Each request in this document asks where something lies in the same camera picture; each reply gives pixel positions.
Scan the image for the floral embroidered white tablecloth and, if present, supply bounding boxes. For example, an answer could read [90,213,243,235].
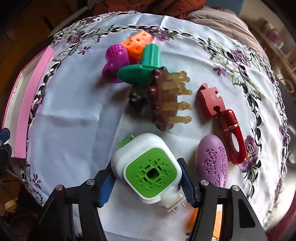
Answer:
[21,11,290,228]

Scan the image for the magenta perforated suction toy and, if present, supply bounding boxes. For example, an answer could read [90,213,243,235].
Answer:
[102,44,130,83]

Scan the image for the purple gift box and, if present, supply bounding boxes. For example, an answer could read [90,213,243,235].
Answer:
[263,21,284,48]

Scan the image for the rust brown quilted jacket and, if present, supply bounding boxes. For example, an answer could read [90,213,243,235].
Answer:
[92,0,206,19]

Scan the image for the brown wooden massage comb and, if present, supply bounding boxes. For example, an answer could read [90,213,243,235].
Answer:
[128,66,193,132]

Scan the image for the green plastic funnel piece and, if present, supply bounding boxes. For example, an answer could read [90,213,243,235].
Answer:
[117,44,162,87]

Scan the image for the pink white shallow tray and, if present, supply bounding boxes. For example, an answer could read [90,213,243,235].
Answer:
[2,46,54,159]

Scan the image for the pinkish grey blanket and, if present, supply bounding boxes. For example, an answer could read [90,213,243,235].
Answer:
[186,6,268,60]

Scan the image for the orange linking cubes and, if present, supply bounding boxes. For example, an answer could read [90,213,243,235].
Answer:
[121,31,152,62]

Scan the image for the purple oval patterned case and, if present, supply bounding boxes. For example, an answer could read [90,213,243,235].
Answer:
[195,135,228,188]

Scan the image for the orange yellow plastic case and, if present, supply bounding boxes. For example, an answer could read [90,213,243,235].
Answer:
[186,204,223,240]

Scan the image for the wooden side shelf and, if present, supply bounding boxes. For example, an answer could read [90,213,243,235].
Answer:
[247,22,295,84]

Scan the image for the red metallic capsule case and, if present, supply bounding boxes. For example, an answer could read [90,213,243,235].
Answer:
[218,109,247,165]

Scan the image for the red puzzle piece letter K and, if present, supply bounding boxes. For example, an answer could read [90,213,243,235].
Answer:
[195,83,226,119]

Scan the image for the white green plug-in device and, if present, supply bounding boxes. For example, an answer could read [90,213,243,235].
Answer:
[111,133,185,212]

